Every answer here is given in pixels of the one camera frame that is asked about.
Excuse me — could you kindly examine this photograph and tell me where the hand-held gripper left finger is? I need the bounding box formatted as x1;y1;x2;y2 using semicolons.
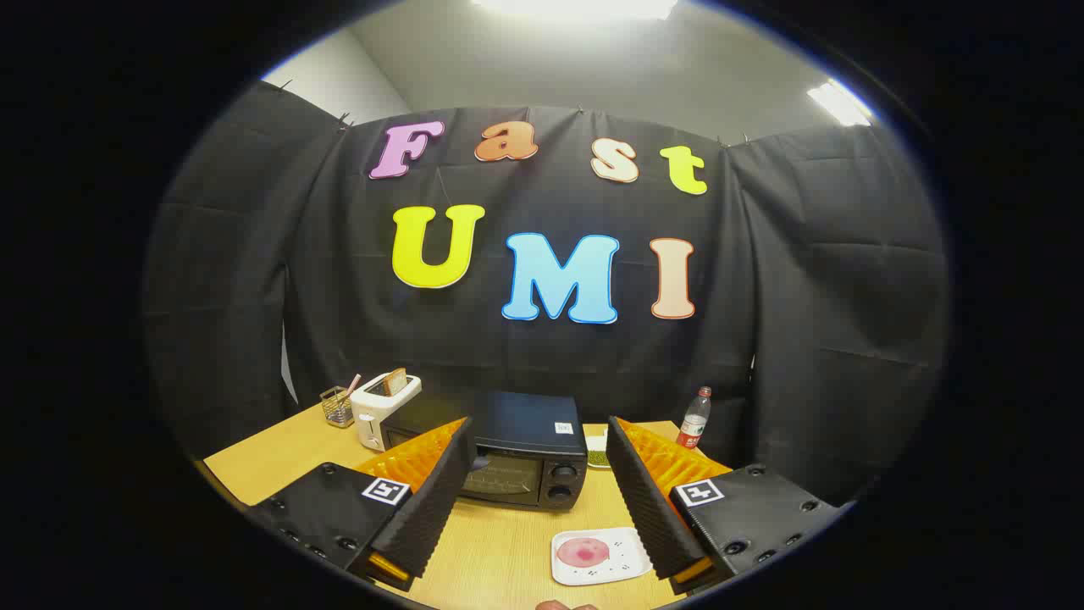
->
250;415;478;592

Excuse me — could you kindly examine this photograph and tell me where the white pop-up toaster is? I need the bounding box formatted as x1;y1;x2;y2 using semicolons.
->
350;371;423;452

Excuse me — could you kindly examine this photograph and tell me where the white food tray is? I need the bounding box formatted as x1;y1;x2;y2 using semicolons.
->
550;527;653;587

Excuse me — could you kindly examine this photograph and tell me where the wide ceiling light panel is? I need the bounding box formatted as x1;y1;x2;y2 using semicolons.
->
470;0;678;22

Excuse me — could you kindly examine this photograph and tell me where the wire mesh holder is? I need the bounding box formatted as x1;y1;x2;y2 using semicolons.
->
319;385;357;429

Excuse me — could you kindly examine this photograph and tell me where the small ceiling light panel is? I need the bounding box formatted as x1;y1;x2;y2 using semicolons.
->
806;79;873;128

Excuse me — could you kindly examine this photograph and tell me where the black toaster oven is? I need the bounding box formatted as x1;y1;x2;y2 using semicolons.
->
379;390;589;511

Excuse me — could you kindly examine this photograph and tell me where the red label water bottle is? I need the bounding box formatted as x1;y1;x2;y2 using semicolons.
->
676;386;713;450

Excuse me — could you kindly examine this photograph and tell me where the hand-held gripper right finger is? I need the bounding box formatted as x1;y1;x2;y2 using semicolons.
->
606;415;848;596

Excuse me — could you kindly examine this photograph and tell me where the pink round food slice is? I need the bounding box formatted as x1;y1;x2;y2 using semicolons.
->
556;536;611;569

